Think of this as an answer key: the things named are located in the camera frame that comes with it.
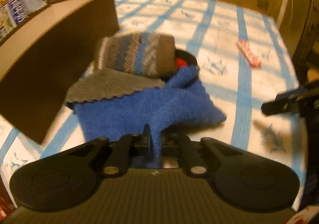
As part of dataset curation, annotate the black item with red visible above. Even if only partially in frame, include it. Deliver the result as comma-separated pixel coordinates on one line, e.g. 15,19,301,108
174,49,200,72

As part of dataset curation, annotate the black ribbed object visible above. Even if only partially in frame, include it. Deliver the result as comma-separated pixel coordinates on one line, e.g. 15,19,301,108
291,0,319,85

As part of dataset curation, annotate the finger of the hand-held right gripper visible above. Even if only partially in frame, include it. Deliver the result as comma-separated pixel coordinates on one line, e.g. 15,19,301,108
275,87,309,101
261,97,302,116

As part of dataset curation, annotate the red white patterned packet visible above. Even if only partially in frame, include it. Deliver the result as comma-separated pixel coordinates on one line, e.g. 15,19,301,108
236,39,262,67

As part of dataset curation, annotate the grey knit cloth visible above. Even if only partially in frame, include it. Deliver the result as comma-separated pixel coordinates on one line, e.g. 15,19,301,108
94,32,178,78

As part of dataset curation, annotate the blue towel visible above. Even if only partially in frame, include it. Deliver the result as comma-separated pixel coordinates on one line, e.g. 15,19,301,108
72,66,227,167

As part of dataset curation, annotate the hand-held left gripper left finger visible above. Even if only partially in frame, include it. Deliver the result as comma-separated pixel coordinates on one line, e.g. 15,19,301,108
67,124,152,177

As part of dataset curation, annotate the blue milk carton box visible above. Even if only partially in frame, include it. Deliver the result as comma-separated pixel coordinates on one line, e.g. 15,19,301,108
0,0,27,40

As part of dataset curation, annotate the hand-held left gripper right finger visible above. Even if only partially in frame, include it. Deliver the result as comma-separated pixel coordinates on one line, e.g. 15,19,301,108
162,133,240,177

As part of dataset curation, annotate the blue checked bed sheet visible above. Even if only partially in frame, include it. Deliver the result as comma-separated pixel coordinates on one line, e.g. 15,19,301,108
0,0,307,214

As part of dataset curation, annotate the red checked cloth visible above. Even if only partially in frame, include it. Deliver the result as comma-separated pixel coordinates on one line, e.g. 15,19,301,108
0,195,17,218

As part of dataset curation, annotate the brown box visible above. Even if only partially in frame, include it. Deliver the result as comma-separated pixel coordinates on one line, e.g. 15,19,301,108
0,0,119,145

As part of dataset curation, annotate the white red printed object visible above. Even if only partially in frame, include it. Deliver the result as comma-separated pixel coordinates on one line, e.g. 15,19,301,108
289,205,319,224

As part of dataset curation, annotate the grey scalloped cloth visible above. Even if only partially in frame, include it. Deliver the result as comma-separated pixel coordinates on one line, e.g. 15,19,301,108
65,68,166,103

